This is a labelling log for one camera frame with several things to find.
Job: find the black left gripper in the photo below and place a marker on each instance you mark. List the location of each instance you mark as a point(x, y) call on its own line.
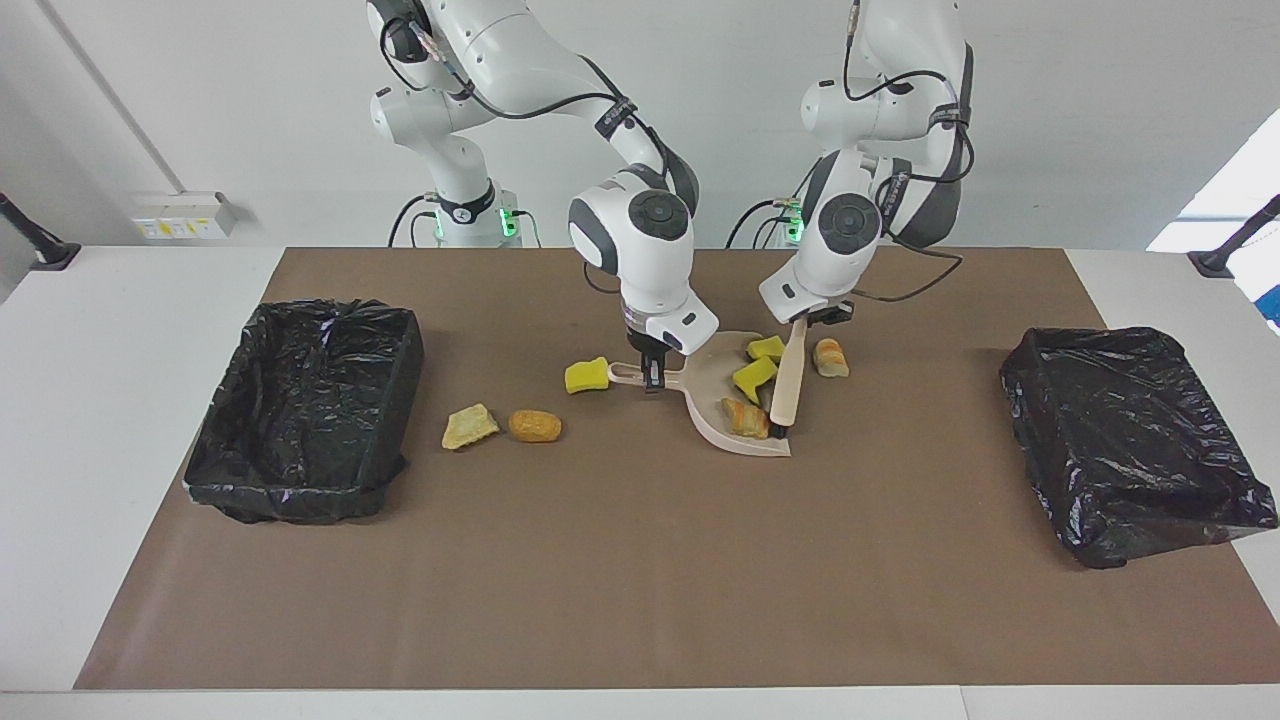
point(828, 314)

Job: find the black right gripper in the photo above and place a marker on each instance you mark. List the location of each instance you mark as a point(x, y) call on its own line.
point(645, 344)

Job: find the striped croissant piece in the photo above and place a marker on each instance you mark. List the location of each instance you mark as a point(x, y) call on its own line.
point(830, 358)
point(745, 418)

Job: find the pale pink plastic dustpan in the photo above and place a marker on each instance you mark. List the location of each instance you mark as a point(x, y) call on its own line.
point(712, 385)

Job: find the small yellow sponge piece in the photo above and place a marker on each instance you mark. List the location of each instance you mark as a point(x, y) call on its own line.
point(766, 348)

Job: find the beige hand brush black bristles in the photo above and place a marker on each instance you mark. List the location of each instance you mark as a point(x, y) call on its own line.
point(787, 380)

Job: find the notched yellow sponge piece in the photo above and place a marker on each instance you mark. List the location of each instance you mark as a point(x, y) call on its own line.
point(755, 378)

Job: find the brown bread roll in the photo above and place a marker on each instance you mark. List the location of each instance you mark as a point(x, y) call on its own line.
point(535, 426)

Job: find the pale beige bread chunk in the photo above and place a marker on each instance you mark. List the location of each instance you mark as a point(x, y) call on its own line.
point(470, 427)

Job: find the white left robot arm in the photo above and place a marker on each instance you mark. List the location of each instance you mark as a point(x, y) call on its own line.
point(850, 230)

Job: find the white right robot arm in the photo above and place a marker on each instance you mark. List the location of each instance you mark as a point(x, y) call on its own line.
point(650, 260)

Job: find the black bag lined bin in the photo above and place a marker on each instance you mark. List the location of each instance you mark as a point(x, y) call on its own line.
point(1120, 450)
point(300, 420)

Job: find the brown paper table mat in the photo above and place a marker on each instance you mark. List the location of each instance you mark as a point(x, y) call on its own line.
point(600, 600)

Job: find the white and blue box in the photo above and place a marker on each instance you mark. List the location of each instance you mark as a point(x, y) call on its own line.
point(1265, 290)

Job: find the white wall outlet box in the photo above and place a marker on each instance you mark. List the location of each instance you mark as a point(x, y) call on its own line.
point(185, 215)

